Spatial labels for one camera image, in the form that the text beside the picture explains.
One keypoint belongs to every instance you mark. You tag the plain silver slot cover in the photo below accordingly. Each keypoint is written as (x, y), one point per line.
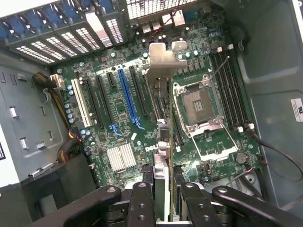
(97, 28)

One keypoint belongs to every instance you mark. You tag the CPU socket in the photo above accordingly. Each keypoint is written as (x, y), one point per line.
(197, 106)

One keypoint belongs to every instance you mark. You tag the green motherboard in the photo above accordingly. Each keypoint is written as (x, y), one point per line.
(194, 35)

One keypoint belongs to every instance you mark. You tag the round coin battery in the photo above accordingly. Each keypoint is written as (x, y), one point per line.
(241, 158)

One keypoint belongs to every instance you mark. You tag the black fan shroud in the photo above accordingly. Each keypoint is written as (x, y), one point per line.
(59, 179)

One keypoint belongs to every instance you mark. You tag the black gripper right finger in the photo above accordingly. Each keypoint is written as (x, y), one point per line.
(196, 208)

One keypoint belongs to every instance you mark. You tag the silver chipset heatsink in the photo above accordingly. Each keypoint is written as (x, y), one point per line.
(122, 157)

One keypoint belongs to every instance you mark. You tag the white expansion slot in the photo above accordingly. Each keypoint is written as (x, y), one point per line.
(81, 101)

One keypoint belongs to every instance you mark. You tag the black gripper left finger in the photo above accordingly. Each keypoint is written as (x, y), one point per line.
(142, 208)

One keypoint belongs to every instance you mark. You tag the blue expansion slot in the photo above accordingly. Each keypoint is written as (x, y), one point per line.
(127, 94)

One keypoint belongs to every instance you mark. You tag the vented metal slot cover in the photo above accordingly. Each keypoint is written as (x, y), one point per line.
(88, 38)
(48, 50)
(75, 42)
(115, 32)
(35, 55)
(62, 46)

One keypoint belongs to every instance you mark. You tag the open black PC case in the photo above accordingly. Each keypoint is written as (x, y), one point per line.
(272, 71)

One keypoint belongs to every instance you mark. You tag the short black expansion slot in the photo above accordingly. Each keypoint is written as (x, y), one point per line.
(111, 80)

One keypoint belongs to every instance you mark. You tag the thin locking lever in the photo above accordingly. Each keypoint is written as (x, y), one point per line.
(220, 67)

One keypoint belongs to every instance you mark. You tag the grey power supply unit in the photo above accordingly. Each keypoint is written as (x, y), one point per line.
(28, 106)

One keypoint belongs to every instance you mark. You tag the long black expansion slot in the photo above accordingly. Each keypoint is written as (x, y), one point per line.
(138, 91)
(104, 99)
(94, 104)

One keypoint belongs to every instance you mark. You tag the black RAM slot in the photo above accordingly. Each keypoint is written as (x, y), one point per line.
(236, 92)
(225, 94)
(241, 91)
(230, 93)

